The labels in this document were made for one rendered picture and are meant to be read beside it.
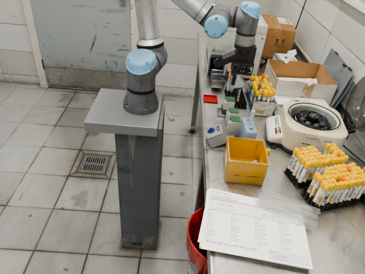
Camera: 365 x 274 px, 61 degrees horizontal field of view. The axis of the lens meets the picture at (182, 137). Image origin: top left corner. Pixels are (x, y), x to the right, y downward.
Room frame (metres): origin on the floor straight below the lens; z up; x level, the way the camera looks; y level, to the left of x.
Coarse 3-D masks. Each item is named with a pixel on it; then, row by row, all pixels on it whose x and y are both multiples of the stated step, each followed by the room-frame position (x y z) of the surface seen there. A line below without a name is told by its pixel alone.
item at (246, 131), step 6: (246, 120) 1.01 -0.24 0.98; (252, 120) 1.01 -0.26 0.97; (240, 126) 1.03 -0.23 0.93; (246, 126) 0.97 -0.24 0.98; (252, 126) 0.97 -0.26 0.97; (240, 132) 1.01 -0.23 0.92; (246, 132) 0.94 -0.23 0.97; (252, 132) 0.93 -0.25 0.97; (246, 138) 0.93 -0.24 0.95; (252, 138) 0.93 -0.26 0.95
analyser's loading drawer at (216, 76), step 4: (212, 68) 1.60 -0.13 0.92; (216, 68) 1.60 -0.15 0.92; (220, 68) 1.61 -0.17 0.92; (212, 72) 1.51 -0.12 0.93; (216, 72) 1.51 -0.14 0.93; (220, 72) 1.51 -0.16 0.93; (212, 76) 1.47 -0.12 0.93; (216, 76) 1.47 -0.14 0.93; (220, 76) 1.47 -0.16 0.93; (212, 80) 1.41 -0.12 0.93; (216, 80) 1.41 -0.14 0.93; (220, 80) 1.42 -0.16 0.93; (212, 84) 1.41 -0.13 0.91; (216, 84) 1.41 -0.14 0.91; (220, 84) 1.41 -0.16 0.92; (224, 84) 1.41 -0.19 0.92
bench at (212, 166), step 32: (224, 96) 1.37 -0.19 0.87; (192, 128) 2.24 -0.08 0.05; (224, 128) 1.09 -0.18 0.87; (256, 128) 1.11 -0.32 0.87; (288, 160) 0.91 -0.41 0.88; (352, 160) 0.95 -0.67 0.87; (256, 192) 0.73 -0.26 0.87; (288, 192) 0.74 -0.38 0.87; (320, 224) 0.62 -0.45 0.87; (352, 224) 0.63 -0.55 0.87; (224, 256) 0.48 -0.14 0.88; (320, 256) 0.51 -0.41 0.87; (352, 256) 0.52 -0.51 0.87
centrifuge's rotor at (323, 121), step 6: (294, 114) 1.11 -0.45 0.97; (300, 114) 1.09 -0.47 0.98; (306, 114) 1.10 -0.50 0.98; (312, 114) 1.07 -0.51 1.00; (318, 114) 1.09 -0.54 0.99; (300, 120) 1.04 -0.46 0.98; (306, 120) 1.06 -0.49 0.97; (312, 120) 1.04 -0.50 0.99; (318, 120) 1.07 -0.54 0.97; (324, 120) 1.06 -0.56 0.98; (312, 126) 1.00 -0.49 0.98; (318, 126) 1.01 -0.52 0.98; (324, 126) 1.01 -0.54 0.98; (330, 126) 1.04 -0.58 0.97
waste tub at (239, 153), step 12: (228, 144) 0.85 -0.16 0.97; (240, 144) 0.89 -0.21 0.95; (252, 144) 0.89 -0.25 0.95; (264, 144) 0.87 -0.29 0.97; (228, 156) 0.78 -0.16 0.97; (240, 156) 0.89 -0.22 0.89; (252, 156) 0.89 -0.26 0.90; (264, 156) 0.82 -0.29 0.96; (228, 168) 0.76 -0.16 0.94; (240, 168) 0.76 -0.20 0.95; (252, 168) 0.76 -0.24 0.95; (264, 168) 0.76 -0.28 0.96; (228, 180) 0.76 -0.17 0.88; (240, 180) 0.76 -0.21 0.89; (252, 180) 0.76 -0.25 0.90
